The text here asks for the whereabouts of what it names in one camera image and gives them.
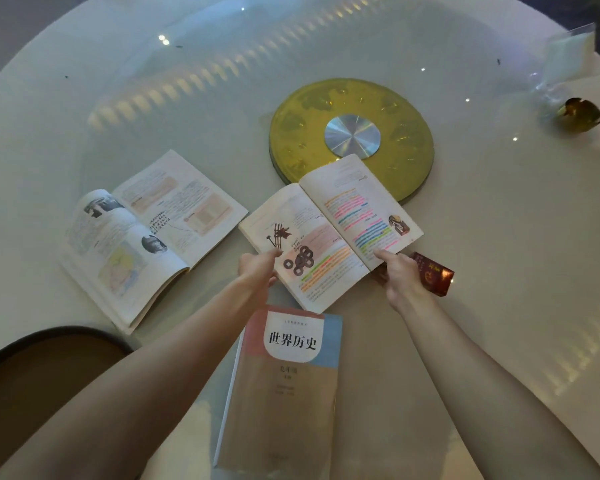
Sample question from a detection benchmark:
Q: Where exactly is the person's right hand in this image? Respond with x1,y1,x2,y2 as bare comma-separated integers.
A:
372,249,427,314

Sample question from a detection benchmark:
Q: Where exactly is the person's left hand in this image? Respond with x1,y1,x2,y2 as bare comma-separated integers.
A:
237,249,284,296

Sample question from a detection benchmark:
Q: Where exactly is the book with highlighted text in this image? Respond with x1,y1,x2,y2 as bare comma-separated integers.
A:
238,154,424,314

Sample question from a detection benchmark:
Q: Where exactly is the person's left forearm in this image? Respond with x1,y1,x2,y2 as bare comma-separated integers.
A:
0,278,271,480

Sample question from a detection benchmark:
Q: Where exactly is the person's right forearm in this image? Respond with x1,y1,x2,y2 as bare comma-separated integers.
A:
393,294,600,480

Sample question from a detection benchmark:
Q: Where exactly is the red cigarette pack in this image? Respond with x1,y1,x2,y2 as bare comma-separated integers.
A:
411,252,455,298

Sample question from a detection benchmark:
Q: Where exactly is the gold round turntable base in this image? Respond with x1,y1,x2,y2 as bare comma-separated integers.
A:
268,78,435,205

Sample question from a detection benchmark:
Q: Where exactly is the round glass turntable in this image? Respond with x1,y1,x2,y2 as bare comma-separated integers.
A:
77,15,600,430

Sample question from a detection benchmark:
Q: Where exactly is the open book with map pictures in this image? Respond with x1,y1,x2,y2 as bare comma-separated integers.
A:
58,149,249,336

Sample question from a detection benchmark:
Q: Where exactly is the closed pink and blue textbook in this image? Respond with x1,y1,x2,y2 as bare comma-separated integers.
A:
213,305,344,480

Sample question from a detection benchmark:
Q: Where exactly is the small gold ornament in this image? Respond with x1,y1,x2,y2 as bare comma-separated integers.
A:
557,98,600,133

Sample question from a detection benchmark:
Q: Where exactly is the brown chair seat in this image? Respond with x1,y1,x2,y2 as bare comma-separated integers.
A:
0,327,135,480

